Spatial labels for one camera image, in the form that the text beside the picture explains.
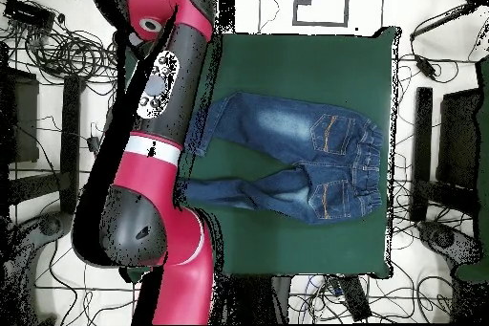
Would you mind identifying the black oblong device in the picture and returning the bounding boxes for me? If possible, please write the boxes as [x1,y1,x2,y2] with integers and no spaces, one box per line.
[338,275,372,321]

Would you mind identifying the dark green table cloth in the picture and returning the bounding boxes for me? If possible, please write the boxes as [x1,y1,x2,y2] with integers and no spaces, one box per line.
[117,26,402,283]

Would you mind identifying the black stand beam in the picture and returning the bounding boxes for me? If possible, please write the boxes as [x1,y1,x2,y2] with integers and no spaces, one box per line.
[59,75,83,215]
[410,86,435,223]

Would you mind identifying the black box device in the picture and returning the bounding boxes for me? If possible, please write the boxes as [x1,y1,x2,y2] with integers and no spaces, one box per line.
[3,0,56,31]

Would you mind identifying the dark flat panel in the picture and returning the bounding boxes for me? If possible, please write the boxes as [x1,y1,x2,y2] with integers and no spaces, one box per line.
[436,88,482,189]
[0,67,40,164]

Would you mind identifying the grey round stand foot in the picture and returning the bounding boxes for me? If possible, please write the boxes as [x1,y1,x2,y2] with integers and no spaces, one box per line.
[35,211,74,238]
[417,220,480,266]

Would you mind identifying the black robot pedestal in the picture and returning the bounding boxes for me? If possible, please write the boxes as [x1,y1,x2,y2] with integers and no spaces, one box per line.
[213,274,292,325]

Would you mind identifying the black tube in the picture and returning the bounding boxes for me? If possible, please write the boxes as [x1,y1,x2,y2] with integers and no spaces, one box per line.
[410,2,477,40]

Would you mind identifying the black power adapter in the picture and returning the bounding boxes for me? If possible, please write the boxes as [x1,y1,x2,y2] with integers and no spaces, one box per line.
[414,54,438,80]

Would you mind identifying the tangled black cable bundle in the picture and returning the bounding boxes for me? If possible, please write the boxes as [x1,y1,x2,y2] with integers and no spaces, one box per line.
[22,23,119,86]

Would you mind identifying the blue denim jeans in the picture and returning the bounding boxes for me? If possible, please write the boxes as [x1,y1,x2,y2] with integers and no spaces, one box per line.
[175,90,384,226]

